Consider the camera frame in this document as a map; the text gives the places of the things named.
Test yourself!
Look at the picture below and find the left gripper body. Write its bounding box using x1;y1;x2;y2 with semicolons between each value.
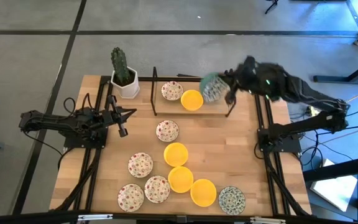
101;95;129;138

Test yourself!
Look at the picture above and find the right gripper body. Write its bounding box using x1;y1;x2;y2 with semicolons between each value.
228;67;254;94

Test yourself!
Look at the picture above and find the teal bowl dark floral inside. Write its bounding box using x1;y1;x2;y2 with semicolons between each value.
218;185;247;216
199;72;231;103

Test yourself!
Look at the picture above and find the yellow plastic mini bowl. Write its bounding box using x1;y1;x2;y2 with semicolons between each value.
180;89;204;112
163;142;189;167
190;178;218;208
167;166;195;194

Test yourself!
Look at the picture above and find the green bowl red floral inside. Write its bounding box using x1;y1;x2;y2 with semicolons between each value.
161;81;185;101
117;183;145;213
155;119;180;143
127;152;154;179
144;175;171;204

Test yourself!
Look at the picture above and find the white plant pot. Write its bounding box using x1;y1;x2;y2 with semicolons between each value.
110;66;141;100

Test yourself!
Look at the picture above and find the green cactus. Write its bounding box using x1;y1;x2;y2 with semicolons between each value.
110;47;131;85

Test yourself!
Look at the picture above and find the yellow power strip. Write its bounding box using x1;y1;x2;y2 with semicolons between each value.
305;105;318;118

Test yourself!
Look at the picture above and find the black tripod leg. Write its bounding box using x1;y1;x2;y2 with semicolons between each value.
264;0;279;15

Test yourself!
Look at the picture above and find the dark desk foot bar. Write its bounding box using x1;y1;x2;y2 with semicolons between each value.
313;55;358;85

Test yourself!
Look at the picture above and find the black rig crossbeam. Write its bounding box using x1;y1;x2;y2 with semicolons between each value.
0;210;358;224

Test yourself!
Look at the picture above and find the white flat box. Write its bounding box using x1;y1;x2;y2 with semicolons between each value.
309;157;358;213

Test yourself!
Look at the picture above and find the black aluminium table frame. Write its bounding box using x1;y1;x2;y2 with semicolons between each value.
50;75;313;218

